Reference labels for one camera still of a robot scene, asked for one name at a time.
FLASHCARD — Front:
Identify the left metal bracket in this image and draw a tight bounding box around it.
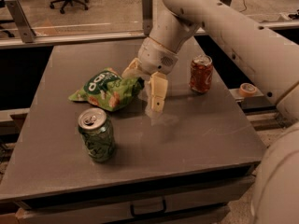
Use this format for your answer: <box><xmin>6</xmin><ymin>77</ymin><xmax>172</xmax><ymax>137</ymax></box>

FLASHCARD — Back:
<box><xmin>5</xmin><ymin>0</ymin><xmax>36</xmax><ymax>43</ymax></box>

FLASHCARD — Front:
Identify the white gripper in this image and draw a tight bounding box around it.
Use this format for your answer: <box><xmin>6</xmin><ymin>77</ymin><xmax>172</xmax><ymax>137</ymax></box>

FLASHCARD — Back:
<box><xmin>121</xmin><ymin>37</ymin><xmax>178</xmax><ymax>112</ymax></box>

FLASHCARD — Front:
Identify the roll of tan tape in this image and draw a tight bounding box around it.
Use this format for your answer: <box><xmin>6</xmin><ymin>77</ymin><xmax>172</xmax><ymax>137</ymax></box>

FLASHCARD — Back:
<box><xmin>239</xmin><ymin>83</ymin><xmax>257</xmax><ymax>97</ymax></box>

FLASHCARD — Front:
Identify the orange soda can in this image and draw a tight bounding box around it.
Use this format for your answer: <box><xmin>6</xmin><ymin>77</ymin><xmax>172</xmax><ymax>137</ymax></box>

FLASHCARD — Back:
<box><xmin>189</xmin><ymin>54</ymin><xmax>213</xmax><ymax>93</ymax></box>

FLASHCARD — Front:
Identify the middle metal bracket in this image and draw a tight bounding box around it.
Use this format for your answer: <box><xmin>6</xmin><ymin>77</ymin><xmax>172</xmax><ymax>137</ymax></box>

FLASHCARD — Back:
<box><xmin>142</xmin><ymin>0</ymin><xmax>153</xmax><ymax>35</ymax></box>

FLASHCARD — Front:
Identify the black drawer handle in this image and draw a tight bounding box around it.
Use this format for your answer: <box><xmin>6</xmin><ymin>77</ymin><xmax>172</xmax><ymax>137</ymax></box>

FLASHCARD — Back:
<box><xmin>130</xmin><ymin>199</ymin><xmax>167</xmax><ymax>218</ymax></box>

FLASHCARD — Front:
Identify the green soda can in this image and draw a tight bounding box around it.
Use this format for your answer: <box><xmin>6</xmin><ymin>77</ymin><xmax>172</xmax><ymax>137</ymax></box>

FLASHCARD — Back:
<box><xmin>78</xmin><ymin>108</ymin><xmax>116</xmax><ymax>162</ymax></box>

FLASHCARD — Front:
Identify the metal rail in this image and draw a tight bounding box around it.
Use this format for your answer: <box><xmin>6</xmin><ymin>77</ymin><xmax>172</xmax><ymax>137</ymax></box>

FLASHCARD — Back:
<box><xmin>0</xmin><ymin>21</ymin><xmax>299</xmax><ymax>49</ymax></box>

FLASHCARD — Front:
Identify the green rice chip bag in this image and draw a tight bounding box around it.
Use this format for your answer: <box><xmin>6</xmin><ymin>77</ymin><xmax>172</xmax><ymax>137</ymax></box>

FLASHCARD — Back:
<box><xmin>68</xmin><ymin>67</ymin><xmax>144</xmax><ymax>112</ymax></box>

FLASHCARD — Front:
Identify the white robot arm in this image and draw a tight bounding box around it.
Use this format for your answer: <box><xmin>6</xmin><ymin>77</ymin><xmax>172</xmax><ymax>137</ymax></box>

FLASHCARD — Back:
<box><xmin>122</xmin><ymin>0</ymin><xmax>299</xmax><ymax>224</ymax></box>

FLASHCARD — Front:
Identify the grey drawer front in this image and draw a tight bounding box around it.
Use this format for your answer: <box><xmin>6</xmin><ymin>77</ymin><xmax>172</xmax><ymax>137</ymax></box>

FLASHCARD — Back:
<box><xmin>16</xmin><ymin>175</ymin><xmax>254</xmax><ymax>224</ymax></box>

